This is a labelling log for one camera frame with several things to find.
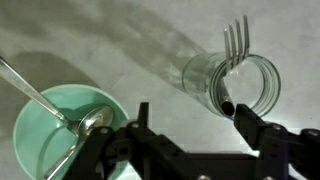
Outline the silver metal spoon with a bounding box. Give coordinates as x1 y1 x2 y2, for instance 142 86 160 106
0 55 115 138

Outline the clear glass jar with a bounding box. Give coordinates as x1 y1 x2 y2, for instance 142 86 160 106
181 50 282 120

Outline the silver metal utensil handle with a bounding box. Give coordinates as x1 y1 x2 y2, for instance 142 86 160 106
42 139 83 180

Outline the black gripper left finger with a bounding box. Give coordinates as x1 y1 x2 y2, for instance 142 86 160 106
63 102 181 180

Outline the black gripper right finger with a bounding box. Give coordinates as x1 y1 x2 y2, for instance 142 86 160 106
233 103 320 180

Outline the silver metal fork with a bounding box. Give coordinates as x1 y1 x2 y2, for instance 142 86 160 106
222 14 251 74

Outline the teal bowl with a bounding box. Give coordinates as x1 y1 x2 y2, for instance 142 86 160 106
12 83 131 180

